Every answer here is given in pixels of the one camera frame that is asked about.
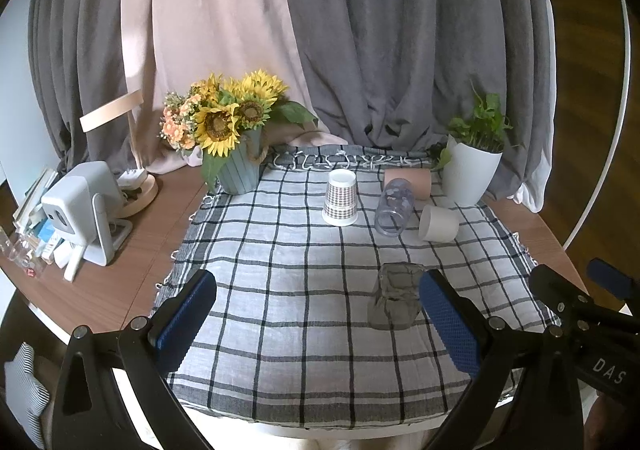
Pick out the sunflower bouquet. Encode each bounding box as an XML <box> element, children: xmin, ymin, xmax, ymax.
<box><xmin>160</xmin><ymin>70</ymin><xmax>319</xmax><ymax>187</ymax></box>

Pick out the grey curtain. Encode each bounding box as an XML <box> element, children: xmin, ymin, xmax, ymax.
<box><xmin>27</xmin><ymin>0</ymin><xmax>153</xmax><ymax>176</ymax></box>
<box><xmin>272</xmin><ymin>0</ymin><xmax>553</xmax><ymax>213</ymax></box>

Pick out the white projector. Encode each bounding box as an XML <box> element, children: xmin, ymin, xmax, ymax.
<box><xmin>41</xmin><ymin>161</ymin><xmax>134</xmax><ymax>267</ymax></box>

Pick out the wooden desk lamp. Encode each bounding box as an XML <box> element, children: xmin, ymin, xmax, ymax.
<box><xmin>80</xmin><ymin>90</ymin><xmax>160</xmax><ymax>219</ymax></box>

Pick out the black white checked cloth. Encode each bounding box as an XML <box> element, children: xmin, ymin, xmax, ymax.
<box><xmin>152</xmin><ymin>145</ymin><xmax>561</xmax><ymax>431</ymax></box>

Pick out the striped cushion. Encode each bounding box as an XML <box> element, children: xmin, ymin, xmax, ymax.
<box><xmin>4</xmin><ymin>342</ymin><xmax>52</xmax><ymax>450</ymax></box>

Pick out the clear glass jar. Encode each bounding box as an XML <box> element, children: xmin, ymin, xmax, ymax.
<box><xmin>0</xmin><ymin>225</ymin><xmax>47</xmax><ymax>281</ymax></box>

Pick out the pink curtain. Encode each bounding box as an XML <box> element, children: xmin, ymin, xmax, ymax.
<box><xmin>120</xmin><ymin>0</ymin><xmax>331</xmax><ymax>177</ymax></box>

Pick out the white cup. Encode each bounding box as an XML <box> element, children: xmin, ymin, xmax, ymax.
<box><xmin>418</xmin><ymin>204</ymin><xmax>460</xmax><ymax>242</ymax></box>

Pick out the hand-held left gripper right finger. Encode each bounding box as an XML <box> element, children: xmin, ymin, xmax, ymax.
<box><xmin>419</xmin><ymin>269</ymin><xmax>586</xmax><ymax>450</ymax></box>

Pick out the white plant pot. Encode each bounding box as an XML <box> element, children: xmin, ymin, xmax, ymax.
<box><xmin>442</xmin><ymin>134</ymin><xmax>504</xmax><ymax>207</ymax></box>

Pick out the green leafy plant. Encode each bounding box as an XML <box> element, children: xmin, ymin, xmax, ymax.
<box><xmin>429</xmin><ymin>80</ymin><xmax>516</xmax><ymax>172</ymax></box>

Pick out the white remote control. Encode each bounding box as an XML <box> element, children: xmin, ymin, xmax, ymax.
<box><xmin>62</xmin><ymin>240</ymin><xmax>85</xmax><ymax>284</ymax></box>

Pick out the checked paper cup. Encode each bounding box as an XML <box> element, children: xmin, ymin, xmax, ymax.
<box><xmin>321</xmin><ymin>169</ymin><xmax>358</xmax><ymax>227</ymax></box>

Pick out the stack of books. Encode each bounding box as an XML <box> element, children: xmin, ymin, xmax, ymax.
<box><xmin>12</xmin><ymin>167</ymin><xmax>62</xmax><ymax>233</ymax></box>

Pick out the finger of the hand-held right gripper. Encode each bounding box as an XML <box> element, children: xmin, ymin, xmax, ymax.
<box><xmin>586</xmin><ymin>257</ymin><xmax>640</xmax><ymax>302</ymax></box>
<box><xmin>529</xmin><ymin>265</ymin><xmax>640</xmax><ymax>346</ymax></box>

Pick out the grey ribbed vase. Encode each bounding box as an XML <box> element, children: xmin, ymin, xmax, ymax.
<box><xmin>202</xmin><ymin>127</ymin><xmax>270</xmax><ymax>196</ymax></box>

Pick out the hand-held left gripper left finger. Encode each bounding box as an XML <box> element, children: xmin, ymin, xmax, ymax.
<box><xmin>50</xmin><ymin>269</ymin><xmax>218</xmax><ymax>450</ymax></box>

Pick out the white power adapter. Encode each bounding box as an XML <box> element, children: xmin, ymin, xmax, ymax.
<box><xmin>117</xmin><ymin>167</ymin><xmax>149</xmax><ymax>191</ymax></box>

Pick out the clear plastic cup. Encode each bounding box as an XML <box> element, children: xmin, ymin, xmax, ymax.
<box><xmin>375</xmin><ymin>180</ymin><xmax>415</xmax><ymax>237</ymax></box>

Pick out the grey glass cup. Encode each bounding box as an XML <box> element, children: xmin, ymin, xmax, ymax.
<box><xmin>367</xmin><ymin>261</ymin><xmax>426</xmax><ymax>331</ymax></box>

